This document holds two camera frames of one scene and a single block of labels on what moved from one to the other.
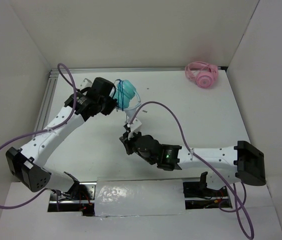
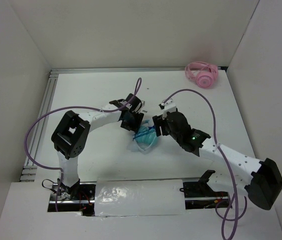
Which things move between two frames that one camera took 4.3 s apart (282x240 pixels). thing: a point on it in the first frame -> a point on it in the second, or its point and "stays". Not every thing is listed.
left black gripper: (111, 104) -> (135, 126)
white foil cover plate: (130, 197) stays
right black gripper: (127, 142) -> (158, 121)
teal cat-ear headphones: (126, 97) -> (146, 138)
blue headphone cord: (122, 85) -> (151, 129)
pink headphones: (203, 73) stays
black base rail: (82, 197) stays
